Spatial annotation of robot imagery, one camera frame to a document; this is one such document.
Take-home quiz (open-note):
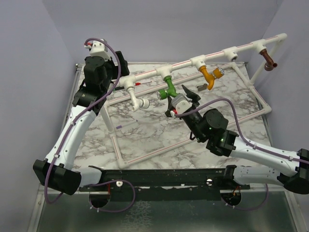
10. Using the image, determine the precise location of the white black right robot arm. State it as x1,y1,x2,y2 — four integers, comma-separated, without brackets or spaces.
165,87,309,194

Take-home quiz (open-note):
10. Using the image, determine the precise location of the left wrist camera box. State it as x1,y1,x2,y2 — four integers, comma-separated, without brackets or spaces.
84,41,111,61

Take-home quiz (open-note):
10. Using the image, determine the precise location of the brown plastic faucet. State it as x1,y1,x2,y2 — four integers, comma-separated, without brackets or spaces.
259,48,278,72

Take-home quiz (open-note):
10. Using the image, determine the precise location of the white plastic faucet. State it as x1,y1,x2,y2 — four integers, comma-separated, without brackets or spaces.
124,83,150,112

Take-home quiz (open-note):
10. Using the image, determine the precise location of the red capped white pen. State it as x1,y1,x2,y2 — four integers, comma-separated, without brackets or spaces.
135,81,152,86

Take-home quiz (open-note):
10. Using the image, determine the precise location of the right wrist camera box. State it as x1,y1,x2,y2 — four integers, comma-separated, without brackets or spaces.
170,94,192,117

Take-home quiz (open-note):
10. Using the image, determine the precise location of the green black highlighter marker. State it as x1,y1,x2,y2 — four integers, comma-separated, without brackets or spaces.
114,87,124,91

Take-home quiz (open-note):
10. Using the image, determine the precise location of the small grey metal piece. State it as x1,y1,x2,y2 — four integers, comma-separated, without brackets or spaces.
197,84,208,92

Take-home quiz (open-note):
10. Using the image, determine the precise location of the green plastic faucet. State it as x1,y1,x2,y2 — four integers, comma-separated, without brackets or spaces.
157,75,178,100

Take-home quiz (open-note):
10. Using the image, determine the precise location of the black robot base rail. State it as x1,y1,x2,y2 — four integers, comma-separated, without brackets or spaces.
79,165,250,202

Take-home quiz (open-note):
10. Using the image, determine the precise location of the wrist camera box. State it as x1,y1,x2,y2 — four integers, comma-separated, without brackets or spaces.
84,41,111,61
170,94,192,117

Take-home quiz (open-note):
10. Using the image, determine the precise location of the purple capped white pen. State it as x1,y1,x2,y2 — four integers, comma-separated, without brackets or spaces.
115,119,138,130

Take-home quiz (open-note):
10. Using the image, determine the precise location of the white PVC pipe frame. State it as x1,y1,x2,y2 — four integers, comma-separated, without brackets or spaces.
102,33,288,169

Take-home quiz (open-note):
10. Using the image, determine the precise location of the aluminium table edge frame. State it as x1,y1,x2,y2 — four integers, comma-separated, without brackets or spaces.
59,64,83,135

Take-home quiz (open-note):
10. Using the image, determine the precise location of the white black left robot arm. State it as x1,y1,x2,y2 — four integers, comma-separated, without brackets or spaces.
33,51,129,195

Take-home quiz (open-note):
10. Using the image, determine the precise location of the yellow plastic faucet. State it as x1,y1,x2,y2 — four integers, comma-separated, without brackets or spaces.
198,65,225,90

